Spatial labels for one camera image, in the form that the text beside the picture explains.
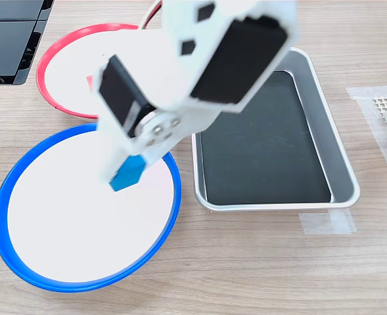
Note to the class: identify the red-rimmed round white plate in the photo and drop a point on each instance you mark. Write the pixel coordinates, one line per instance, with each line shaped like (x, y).
(71, 65)

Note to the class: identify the black tray mat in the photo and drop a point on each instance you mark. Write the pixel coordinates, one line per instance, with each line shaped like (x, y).
(262, 147)

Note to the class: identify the small blue cube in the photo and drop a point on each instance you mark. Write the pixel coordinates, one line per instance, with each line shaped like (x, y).
(129, 174)

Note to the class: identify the steel tray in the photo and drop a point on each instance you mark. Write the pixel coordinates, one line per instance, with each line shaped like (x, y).
(342, 164)

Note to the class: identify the black glossy panel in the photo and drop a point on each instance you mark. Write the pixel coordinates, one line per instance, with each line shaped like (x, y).
(6, 49)
(12, 8)

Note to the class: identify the clear tape piece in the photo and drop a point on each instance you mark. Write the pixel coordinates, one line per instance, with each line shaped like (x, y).
(328, 222)

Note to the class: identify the blue-rimmed round white plate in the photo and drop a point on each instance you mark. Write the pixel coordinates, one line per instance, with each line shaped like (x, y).
(65, 229)

